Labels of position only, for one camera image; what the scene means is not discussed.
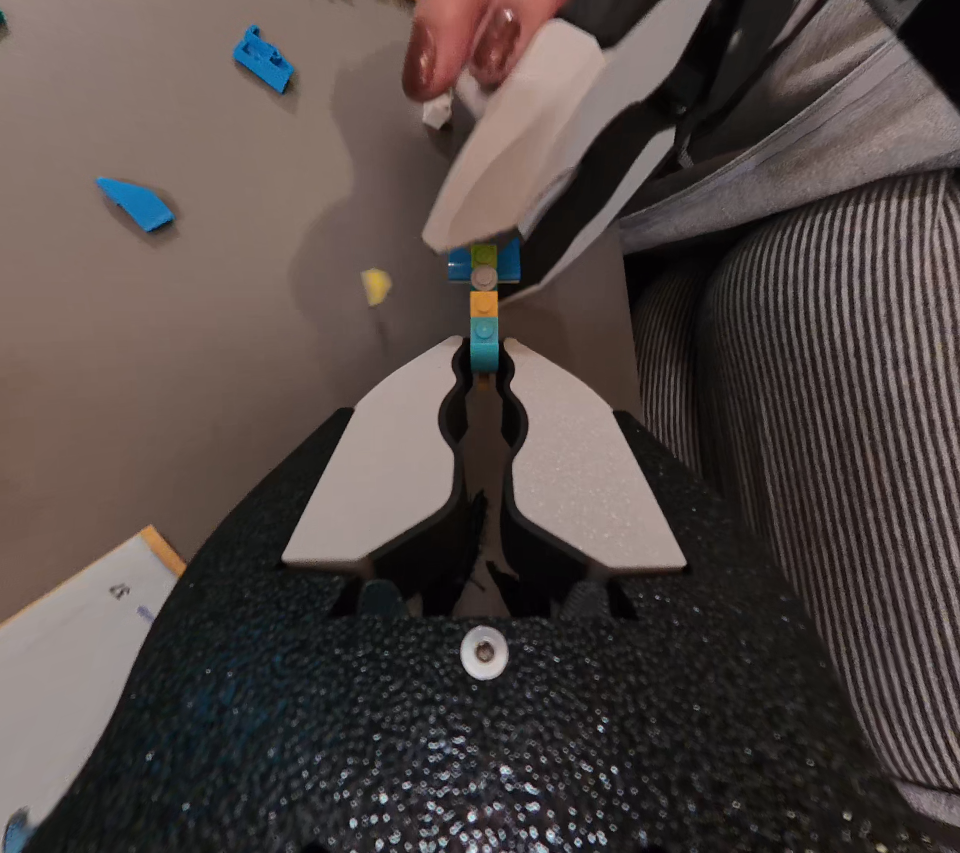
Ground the person's grey sweatshirt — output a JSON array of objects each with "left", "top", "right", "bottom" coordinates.
[{"left": 618, "top": 0, "right": 960, "bottom": 254}]

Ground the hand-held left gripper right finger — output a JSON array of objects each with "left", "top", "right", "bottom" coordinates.
[{"left": 502, "top": 337, "right": 687, "bottom": 575}]

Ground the brick instruction booklet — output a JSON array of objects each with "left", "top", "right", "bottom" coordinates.
[{"left": 0, "top": 525, "right": 187, "bottom": 828}]

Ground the blue curved slope brick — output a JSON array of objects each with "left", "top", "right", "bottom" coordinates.
[{"left": 96, "top": 178, "right": 175, "bottom": 232}]

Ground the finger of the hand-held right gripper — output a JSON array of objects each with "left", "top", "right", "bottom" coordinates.
[
  {"left": 498, "top": 110, "right": 680, "bottom": 305},
  {"left": 421, "top": 0, "right": 744, "bottom": 254}
]

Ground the blue bracket brick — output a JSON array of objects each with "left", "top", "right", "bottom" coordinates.
[{"left": 232, "top": 26, "right": 294, "bottom": 94}]

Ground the striped brick fish model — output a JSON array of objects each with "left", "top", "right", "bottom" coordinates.
[{"left": 447, "top": 241, "right": 522, "bottom": 374}]

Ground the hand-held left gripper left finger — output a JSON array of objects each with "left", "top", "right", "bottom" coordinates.
[{"left": 281, "top": 335, "right": 466, "bottom": 573}]

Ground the grey desk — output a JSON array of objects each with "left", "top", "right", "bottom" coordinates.
[{"left": 0, "top": 0, "right": 639, "bottom": 622}]

